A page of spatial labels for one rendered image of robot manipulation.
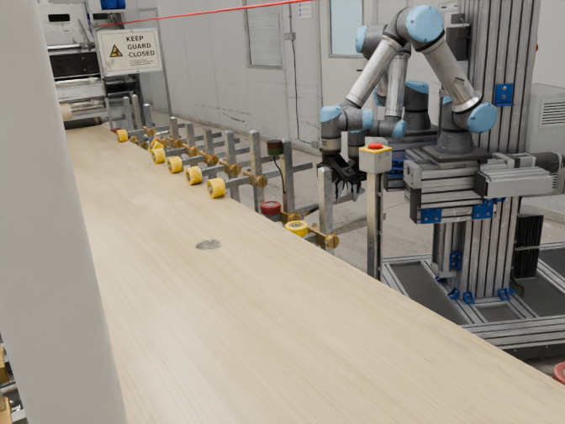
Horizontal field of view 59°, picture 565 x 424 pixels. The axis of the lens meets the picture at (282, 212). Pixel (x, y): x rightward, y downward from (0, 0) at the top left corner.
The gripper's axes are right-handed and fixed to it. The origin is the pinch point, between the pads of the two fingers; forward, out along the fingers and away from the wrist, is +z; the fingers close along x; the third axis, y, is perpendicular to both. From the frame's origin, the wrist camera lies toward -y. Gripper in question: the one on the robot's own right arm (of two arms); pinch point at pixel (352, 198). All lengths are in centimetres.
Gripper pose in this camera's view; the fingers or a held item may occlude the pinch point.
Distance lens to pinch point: 225.5
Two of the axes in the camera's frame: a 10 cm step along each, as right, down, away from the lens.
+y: 8.5, -2.4, 4.8
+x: -5.3, -2.7, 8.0
